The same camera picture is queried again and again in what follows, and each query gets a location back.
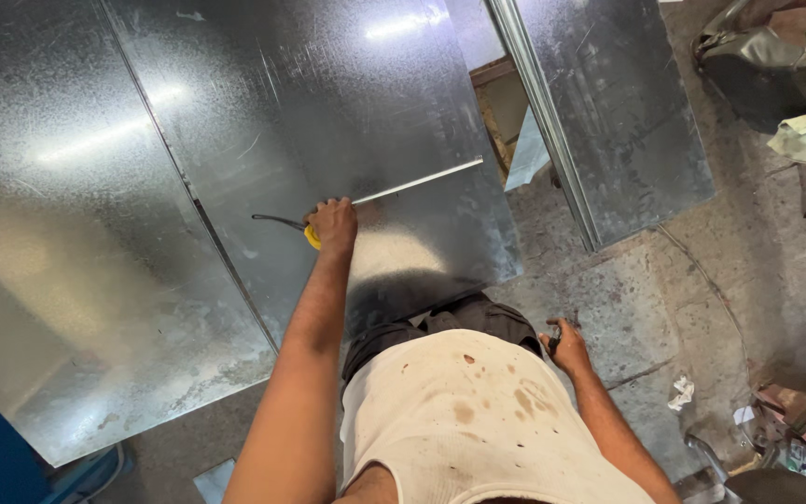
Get wooden frame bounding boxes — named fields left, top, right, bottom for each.
left=469, top=55, right=520, bottom=184

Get dark grey trousers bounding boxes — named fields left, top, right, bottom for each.
left=341, top=293, right=544, bottom=385

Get thin wire on floor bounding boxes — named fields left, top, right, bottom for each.
left=655, top=224, right=755, bottom=372

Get person's right hand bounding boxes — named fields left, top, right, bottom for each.
left=539, top=318, right=595, bottom=379

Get yellow tape measure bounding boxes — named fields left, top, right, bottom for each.
left=252, top=157, right=485, bottom=251

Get crumpled white paper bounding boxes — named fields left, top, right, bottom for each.
left=667, top=375, right=695, bottom=412

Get black bag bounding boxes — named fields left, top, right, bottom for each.
left=690, top=0, right=806, bottom=135

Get galvanized sheet with folded edge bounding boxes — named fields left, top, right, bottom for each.
left=486, top=0, right=716, bottom=253

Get small metal scrap plate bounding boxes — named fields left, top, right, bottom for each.
left=192, top=458, right=237, bottom=504

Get heap of metal tools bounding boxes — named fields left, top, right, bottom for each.
left=674, top=381, right=806, bottom=504

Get stained white sleeveless shirt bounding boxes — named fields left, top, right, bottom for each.
left=339, top=329, right=657, bottom=504

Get large galvanized steel sheet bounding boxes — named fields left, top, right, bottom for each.
left=0, top=0, right=279, bottom=468

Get person's left hand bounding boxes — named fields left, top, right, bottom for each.
left=302, top=196, right=360, bottom=259

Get small galvanized sheet offcut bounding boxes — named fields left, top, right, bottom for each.
left=504, top=105, right=552, bottom=193

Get white cable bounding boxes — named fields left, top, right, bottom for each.
left=77, top=442, right=126, bottom=504

